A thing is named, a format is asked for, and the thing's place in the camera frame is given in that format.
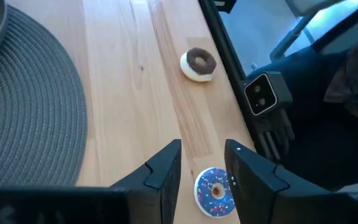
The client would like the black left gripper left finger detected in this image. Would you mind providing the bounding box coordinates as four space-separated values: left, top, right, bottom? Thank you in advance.
109 139 183 224

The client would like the round dark grey woven placemat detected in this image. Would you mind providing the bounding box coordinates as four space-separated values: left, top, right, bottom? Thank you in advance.
0 4 88 194

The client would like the black aluminium table frame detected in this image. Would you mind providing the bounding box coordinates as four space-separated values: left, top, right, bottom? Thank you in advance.
198 0 260 152

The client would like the light grey metal stand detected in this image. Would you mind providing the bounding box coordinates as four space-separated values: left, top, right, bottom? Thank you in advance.
268 0 358 62

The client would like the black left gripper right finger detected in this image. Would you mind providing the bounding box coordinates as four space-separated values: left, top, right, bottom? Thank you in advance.
224 138 348 224

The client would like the small blue sprinkled donut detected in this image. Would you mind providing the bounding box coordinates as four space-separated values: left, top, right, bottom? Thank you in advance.
193 167 236 218

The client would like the person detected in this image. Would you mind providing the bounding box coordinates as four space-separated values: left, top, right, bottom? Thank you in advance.
246 32 358 192

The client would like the small chocolate donut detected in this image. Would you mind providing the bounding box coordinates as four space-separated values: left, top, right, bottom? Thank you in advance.
179 47 218 83

